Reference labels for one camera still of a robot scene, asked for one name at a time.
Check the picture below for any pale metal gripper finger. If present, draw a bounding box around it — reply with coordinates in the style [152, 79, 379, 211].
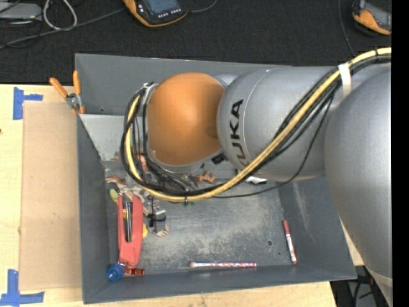
[152, 209, 169, 237]
[147, 199, 162, 216]

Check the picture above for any red plastic tool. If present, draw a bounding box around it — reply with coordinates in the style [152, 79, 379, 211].
[116, 193, 145, 270]

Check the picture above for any brown toy animal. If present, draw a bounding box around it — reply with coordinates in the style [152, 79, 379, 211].
[194, 170, 217, 185]
[105, 175, 128, 189]

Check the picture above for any grey metal bin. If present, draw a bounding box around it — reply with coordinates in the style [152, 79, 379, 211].
[73, 52, 358, 305]

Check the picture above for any blue round cap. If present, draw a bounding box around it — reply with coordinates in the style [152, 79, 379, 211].
[106, 263, 125, 282]

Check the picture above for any pink patterned pen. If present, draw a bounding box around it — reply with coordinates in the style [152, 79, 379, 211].
[188, 260, 258, 269]

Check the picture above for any brown cardboard board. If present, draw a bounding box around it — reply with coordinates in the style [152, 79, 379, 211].
[18, 102, 84, 292]

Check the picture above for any red and white pen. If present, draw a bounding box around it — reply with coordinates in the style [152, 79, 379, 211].
[281, 219, 298, 265]

